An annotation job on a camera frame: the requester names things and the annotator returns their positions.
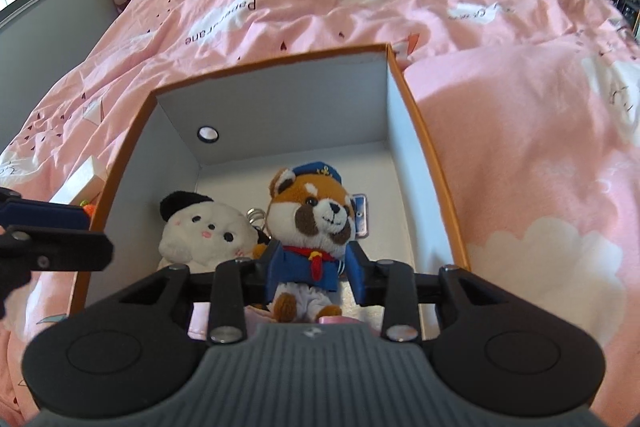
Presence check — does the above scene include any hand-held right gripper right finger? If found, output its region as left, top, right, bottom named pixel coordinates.
left=346, top=240, right=504, bottom=343

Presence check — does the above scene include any pink fabric pouch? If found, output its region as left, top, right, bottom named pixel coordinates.
left=187, top=302, right=281, bottom=341

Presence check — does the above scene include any blue rectangular tag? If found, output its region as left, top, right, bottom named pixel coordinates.
left=352, top=193, right=371, bottom=238

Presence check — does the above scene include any orange cardboard box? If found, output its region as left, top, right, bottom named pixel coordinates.
left=70, top=43, right=472, bottom=343

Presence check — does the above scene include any cream flat box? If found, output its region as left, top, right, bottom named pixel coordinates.
left=49, top=156, right=108, bottom=208

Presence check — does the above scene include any white plush doll black hair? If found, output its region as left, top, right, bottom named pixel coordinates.
left=157, top=191, right=268, bottom=273

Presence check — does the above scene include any pink printed duvet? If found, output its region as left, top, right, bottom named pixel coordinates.
left=0, top=0, right=640, bottom=427

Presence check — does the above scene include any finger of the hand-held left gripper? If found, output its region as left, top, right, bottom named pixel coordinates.
left=0, top=229, right=115, bottom=274
left=0, top=188, right=91, bottom=229

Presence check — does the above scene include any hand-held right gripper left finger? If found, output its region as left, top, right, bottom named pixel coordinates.
left=118, top=240, right=284, bottom=345

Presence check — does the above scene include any red panda plush toy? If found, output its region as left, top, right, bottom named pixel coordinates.
left=250, top=164, right=357, bottom=324

